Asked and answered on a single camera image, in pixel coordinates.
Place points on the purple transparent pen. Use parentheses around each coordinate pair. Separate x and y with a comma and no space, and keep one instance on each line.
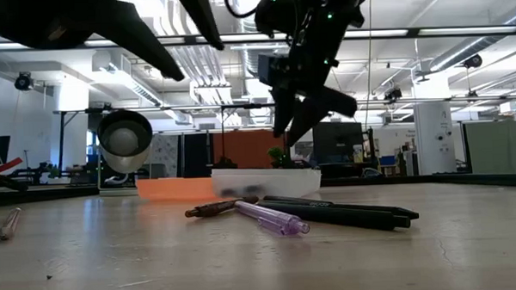
(273,219)

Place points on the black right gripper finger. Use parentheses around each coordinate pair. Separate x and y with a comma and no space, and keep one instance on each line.
(282,112)
(313,113)

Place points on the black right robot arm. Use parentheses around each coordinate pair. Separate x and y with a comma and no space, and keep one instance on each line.
(279,11)

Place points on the black pen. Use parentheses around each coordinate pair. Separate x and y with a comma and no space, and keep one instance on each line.
(342,217)
(350,205)

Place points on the black ceiling camera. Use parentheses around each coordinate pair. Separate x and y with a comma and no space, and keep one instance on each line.
(473,61)
(393,94)
(23,81)

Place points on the green partition wall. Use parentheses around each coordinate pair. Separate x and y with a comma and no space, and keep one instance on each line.
(494,147)

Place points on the black aluminium table frame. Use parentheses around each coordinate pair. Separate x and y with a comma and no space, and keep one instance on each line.
(27,195)

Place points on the orange plastic box lid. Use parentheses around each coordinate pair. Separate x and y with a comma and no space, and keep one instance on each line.
(173,189)

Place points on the blue box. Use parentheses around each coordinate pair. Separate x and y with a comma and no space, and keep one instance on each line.
(387,160)

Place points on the brown pen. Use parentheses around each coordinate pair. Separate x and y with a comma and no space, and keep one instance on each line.
(219,206)

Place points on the orange pencil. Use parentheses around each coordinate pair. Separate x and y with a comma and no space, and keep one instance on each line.
(9,223)

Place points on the green potted plant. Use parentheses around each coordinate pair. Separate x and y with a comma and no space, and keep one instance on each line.
(277,155)

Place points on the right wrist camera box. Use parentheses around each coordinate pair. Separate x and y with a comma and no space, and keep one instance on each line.
(269,70)

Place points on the silver ventilation duct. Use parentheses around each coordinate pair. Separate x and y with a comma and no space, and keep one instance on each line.
(248,55)

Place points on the overhead light bar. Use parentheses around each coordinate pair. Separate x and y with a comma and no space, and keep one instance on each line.
(452,31)

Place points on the red bar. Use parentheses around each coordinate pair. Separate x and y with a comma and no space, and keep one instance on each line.
(7,166)

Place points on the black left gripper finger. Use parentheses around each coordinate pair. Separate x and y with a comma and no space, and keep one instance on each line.
(147,47)
(204,22)

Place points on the orange partition wall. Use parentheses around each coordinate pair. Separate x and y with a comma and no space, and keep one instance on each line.
(245,149)

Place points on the large black monitor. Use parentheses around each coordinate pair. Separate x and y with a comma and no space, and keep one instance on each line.
(337,142)

